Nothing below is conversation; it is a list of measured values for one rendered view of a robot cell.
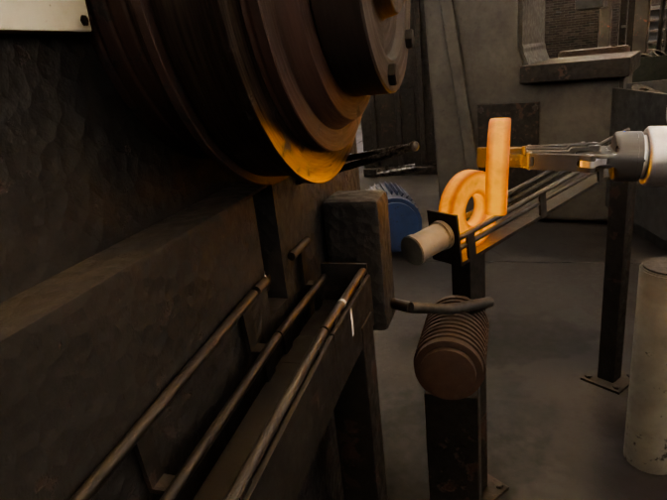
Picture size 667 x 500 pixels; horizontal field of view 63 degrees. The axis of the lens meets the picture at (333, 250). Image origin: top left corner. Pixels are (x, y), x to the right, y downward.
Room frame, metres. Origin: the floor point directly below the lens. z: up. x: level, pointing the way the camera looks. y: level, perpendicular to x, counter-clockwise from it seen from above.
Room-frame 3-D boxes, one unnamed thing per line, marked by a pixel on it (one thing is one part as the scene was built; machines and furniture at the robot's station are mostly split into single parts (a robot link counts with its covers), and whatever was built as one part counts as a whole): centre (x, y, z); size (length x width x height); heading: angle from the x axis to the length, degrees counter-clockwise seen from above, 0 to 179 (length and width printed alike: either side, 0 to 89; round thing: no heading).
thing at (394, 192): (2.94, -0.32, 0.17); 0.57 x 0.31 x 0.34; 1
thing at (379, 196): (0.90, -0.04, 0.68); 0.11 x 0.08 x 0.24; 71
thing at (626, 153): (0.82, -0.43, 0.84); 0.09 x 0.08 x 0.07; 71
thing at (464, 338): (0.94, -0.21, 0.27); 0.22 x 0.13 x 0.53; 161
